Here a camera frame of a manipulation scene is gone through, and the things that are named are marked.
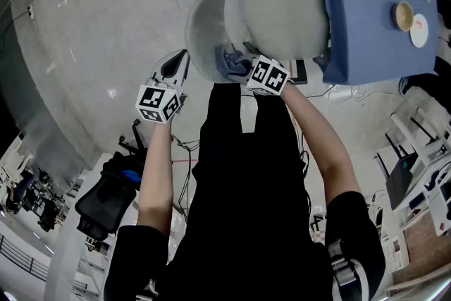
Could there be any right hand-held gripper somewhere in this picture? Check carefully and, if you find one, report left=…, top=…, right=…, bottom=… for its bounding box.
left=224, top=49, right=291, bottom=97

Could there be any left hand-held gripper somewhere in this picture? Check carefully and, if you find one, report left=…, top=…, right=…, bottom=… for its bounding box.
left=135, top=49, right=192, bottom=125

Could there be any dark grey cloth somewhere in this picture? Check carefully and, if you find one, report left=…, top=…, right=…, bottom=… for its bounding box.
left=214, top=44, right=253, bottom=77

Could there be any grey shell chair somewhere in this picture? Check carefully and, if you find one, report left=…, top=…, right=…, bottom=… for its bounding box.
left=185, top=0, right=332, bottom=85

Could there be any person's right forearm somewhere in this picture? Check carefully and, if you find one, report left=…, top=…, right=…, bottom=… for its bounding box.
left=281, top=82, right=362, bottom=207

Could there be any person's left forearm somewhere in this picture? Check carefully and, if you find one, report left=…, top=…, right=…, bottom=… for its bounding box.
left=136, top=121, right=177, bottom=237

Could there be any dark blue object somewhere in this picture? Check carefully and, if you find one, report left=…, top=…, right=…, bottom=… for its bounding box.
left=119, top=169, right=142, bottom=184

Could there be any black office chair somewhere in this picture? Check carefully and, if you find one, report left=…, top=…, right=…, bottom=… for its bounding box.
left=74, top=118, right=149, bottom=242

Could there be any person's black clothed torso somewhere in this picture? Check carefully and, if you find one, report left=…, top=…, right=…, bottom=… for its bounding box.
left=104, top=82, right=387, bottom=301

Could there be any blue cloth covered table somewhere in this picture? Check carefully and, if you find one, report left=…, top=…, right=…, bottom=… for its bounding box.
left=304, top=0, right=441, bottom=85

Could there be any wooden bowl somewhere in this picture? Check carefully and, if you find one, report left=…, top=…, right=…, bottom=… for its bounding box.
left=394, top=1, right=414, bottom=32

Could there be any white plate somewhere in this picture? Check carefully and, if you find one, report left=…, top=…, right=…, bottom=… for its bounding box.
left=409, top=13, right=430, bottom=48

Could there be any white cable coil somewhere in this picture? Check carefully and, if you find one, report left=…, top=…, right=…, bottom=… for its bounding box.
left=327, top=84, right=371, bottom=105

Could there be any white shoulder strap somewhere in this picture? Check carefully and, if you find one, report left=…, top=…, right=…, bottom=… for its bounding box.
left=327, top=239, right=369, bottom=301
left=135, top=278, right=159, bottom=301

